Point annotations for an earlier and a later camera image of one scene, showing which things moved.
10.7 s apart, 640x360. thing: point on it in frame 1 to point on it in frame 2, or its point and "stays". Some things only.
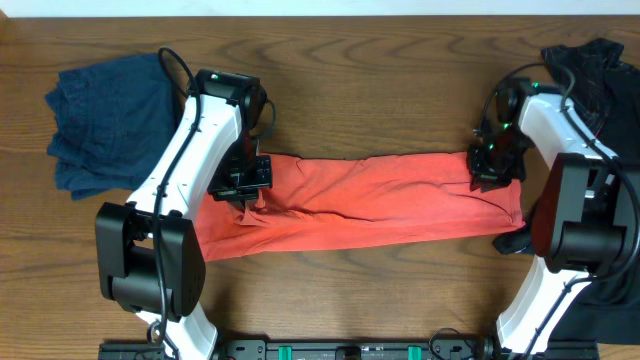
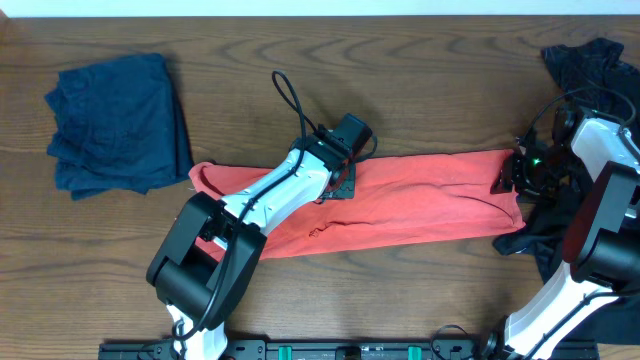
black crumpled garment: (602, 91) stays
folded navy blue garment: (114, 120) stays
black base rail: (352, 350) stays
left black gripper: (240, 190) to (342, 185)
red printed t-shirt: (316, 200) stays
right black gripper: (481, 176) to (511, 172)
